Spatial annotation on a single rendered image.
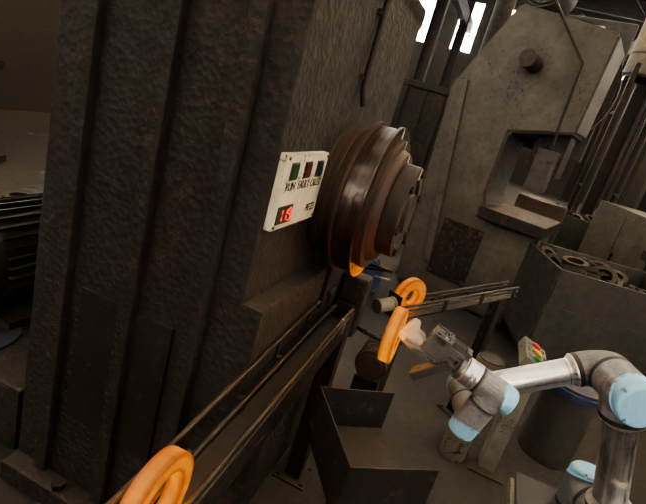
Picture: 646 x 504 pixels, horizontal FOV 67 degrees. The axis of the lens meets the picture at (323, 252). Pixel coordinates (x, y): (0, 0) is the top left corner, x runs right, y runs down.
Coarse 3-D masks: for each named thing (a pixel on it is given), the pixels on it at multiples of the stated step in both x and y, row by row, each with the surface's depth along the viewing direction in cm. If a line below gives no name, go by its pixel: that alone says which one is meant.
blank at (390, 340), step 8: (400, 312) 130; (408, 312) 136; (392, 320) 128; (400, 320) 128; (392, 328) 127; (400, 328) 129; (384, 336) 127; (392, 336) 126; (384, 344) 127; (392, 344) 126; (384, 352) 128; (392, 352) 131; (384, 360) 130
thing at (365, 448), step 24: (336, 408) 123; (360, 408) 125; (384, 408) 127; (312, 432) 119; (336, 432) 106; (360, 432) 125; (336, 456) 103; (360, 456) 118; (384, 456) 120; (336, 480) 101; (360, 480) 98; (384, 480) 100; (408, 480) 101; (432, 480) 103
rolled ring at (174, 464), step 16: (176, 448) 82; (160, 464) 76; (176, 464) 79; (192, 464) 86; (144, 480) 74; (160, 480) 75; (176, 480) 86; (128, 496) 72; (144, 496) 73; (160, 496) 86; (176, 496) 86
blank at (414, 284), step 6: (402, 282) 197; (408, 282) 196; (414, 282) 197; (420, 282) 199; (402, 288) 195; (408, 288) 196; (414, 288) 198; (420, 288) 200; (402, 294) 196; (414, 294) 203; (420, 294) 202; (402, 300) 197; (408, 300) 204; (414, 300) 203; (420, 300) 204
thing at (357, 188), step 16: (384, 128) 138; (400, 128) 138; (368, 144) 131; (384, 144) 131; (368, 160) 129; (384, 160) 131; (352, 176) 128; (368, 176) 127; (352, 192) 128; (368, 192) 127; (352, 208) 128; (336, 224) 131; (352, 224) 130; (336, 240) 134; (352, 240) 130; (336, 256) 139; (352, 256) 137; (352, 272) 145
